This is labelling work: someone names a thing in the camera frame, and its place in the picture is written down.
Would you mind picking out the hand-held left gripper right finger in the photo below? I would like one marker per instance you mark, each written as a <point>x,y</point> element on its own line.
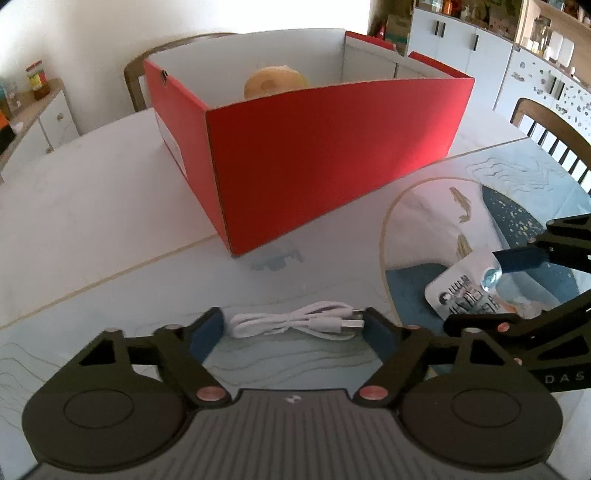
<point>381,333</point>

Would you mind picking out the red bag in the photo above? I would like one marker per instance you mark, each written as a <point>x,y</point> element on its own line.
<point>382,30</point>

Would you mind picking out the white sideboard cabinet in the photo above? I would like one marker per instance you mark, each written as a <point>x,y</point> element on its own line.
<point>41,124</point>

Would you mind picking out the wooden chair with slatted back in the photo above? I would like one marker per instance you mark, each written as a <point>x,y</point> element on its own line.
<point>136,78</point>
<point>554,129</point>

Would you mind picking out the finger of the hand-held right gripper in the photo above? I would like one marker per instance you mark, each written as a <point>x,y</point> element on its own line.
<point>519,259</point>
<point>554,323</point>

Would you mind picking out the yellow plush toy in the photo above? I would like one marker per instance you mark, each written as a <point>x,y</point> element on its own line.
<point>274,83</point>

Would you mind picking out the white packet with orange picture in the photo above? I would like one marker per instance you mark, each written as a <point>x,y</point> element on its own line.
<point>466,290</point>

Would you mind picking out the white fridge with magnets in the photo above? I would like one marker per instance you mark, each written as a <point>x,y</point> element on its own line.
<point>545,83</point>

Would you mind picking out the white and blue patterned desktop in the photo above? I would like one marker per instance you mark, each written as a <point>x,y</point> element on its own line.
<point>92,207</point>

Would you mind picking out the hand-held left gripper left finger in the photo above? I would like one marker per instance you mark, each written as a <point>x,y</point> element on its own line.
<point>207,337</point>

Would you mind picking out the white wall cabinet unit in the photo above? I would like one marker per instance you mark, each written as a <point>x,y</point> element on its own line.
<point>461,37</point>

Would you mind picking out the red cardboard box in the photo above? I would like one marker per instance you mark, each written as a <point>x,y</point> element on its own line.
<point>323,157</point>

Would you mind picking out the jar with red lid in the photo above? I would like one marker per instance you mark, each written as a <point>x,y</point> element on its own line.
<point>37,81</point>

